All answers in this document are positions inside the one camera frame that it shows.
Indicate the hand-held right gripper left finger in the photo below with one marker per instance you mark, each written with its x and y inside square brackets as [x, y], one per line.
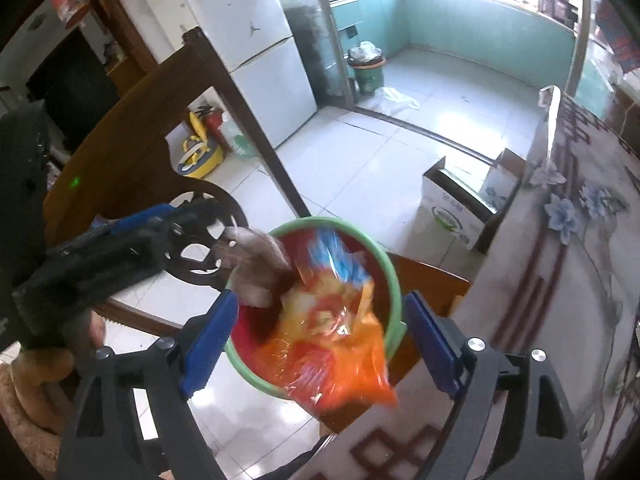
[210, 342]

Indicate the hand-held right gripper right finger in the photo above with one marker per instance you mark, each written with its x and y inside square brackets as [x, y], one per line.
[430, 347]

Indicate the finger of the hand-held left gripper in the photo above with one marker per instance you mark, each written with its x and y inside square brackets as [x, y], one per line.
[142, 217]
[200, 240]

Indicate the brown paper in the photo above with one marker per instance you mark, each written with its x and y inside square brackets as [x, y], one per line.
[255, 270]

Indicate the red bucket with green rim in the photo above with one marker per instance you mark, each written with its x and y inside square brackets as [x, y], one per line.
[387, 280]

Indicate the orange snack bag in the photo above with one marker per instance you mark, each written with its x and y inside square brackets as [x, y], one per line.
[330, 345]

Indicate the green trash bin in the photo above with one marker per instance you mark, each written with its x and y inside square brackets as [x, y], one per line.
[369, 77]

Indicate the person's left hand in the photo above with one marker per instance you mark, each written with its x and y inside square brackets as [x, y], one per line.
[95, 332]

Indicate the yellow toy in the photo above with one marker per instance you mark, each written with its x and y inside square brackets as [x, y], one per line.
[197, 155]

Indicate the dark wooden carved chair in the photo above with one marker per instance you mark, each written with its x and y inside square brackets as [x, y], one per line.
[125, 125]

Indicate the red fire extinguisher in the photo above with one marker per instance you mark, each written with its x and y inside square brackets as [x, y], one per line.
[214, 127]

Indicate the open white cardboard box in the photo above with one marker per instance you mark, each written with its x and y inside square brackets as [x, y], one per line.
[450, 220]

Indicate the black rectangular object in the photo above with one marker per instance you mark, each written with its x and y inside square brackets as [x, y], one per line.
[70, 90]

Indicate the white refrigerator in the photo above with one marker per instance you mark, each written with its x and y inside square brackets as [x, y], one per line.
[260, 90]

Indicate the red round tin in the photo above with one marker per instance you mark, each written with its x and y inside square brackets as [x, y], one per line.
[70, 2]

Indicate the white plastic bag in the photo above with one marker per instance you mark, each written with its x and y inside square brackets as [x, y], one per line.
[395, 99]

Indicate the red hanging cloth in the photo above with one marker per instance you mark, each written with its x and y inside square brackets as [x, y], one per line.
[622, 40]

